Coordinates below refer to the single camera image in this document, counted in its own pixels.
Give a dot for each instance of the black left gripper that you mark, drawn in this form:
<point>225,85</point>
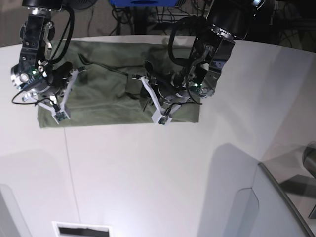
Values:
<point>168,87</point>

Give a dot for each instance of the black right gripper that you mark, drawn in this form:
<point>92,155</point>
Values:
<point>56,78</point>

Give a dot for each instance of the green t-shirt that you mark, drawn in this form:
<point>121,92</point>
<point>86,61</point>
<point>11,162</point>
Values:
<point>104,94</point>

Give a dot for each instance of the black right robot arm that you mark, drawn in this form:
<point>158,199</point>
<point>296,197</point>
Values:
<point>36,71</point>

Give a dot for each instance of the white power strip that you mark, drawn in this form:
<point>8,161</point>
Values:
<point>167,17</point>

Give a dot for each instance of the blue box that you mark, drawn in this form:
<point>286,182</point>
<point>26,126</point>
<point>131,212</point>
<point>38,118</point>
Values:
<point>143,3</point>

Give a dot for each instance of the grey metal stand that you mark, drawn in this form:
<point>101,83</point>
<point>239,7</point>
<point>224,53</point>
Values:
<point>291,170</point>

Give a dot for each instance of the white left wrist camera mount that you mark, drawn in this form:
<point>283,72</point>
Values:
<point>165,107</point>

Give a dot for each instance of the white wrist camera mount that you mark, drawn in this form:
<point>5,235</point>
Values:
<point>165,107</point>
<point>53,98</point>

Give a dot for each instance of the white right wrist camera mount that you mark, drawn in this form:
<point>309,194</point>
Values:
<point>53,98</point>

